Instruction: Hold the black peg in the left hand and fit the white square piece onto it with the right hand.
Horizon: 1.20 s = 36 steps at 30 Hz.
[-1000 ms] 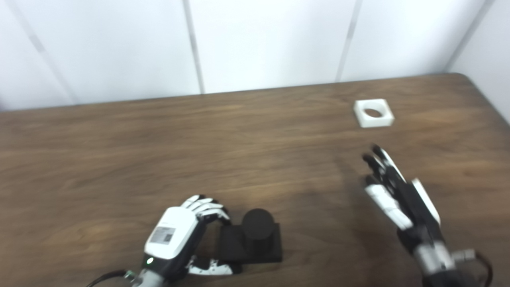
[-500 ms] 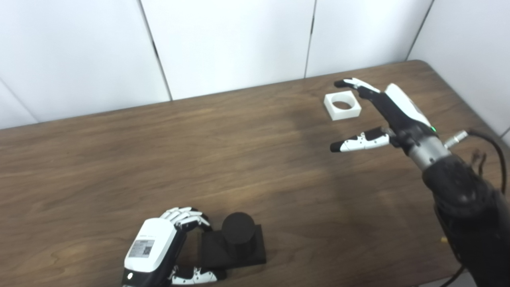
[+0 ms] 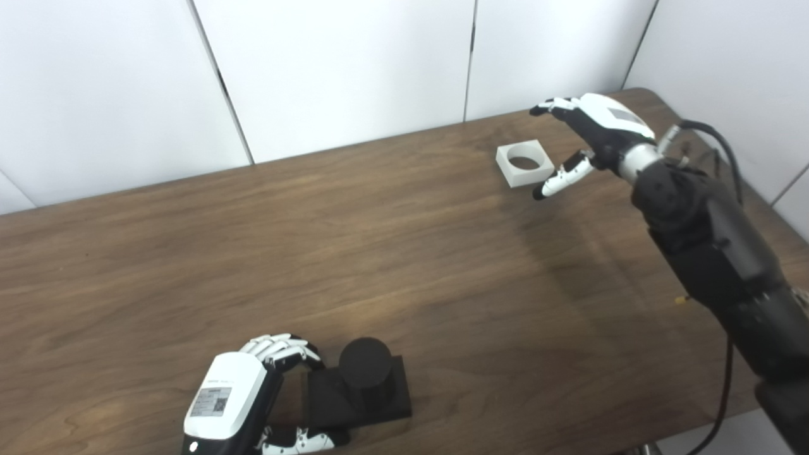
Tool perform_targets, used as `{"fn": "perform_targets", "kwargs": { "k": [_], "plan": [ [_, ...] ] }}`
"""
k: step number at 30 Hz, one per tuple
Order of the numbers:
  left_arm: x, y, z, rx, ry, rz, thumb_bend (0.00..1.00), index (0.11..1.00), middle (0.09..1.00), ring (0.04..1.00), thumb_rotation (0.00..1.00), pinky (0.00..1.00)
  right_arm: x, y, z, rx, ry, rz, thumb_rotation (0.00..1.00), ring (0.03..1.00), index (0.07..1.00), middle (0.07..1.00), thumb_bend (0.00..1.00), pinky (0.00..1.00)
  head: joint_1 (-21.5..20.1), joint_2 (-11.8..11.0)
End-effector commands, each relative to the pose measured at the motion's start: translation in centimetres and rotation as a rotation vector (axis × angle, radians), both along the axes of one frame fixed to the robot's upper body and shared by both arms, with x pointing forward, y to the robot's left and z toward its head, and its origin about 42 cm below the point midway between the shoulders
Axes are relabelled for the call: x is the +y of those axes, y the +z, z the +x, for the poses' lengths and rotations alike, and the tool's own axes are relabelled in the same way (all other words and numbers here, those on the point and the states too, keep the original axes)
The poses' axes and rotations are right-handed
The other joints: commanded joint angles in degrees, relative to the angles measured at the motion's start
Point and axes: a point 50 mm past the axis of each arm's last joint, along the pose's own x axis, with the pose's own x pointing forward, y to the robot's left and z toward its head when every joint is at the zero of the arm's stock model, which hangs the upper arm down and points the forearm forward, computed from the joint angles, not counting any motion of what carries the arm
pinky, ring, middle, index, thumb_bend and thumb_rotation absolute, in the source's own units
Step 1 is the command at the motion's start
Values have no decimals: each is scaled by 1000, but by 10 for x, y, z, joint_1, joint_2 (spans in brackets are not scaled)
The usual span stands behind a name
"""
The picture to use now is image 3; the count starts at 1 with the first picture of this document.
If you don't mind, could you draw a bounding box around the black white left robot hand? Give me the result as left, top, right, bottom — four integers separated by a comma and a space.
182, 333, 350, 455

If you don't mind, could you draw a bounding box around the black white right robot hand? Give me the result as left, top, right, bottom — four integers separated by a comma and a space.
530, 94, 658, 201

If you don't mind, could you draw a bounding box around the white square piece with hole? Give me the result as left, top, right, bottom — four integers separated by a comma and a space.
496, 140, 556, 188

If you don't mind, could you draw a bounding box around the black peg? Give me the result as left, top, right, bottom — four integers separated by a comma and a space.
305, 337, 413, 430

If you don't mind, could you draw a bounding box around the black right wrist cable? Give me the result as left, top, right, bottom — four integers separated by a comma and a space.
657, 120, 743, 204

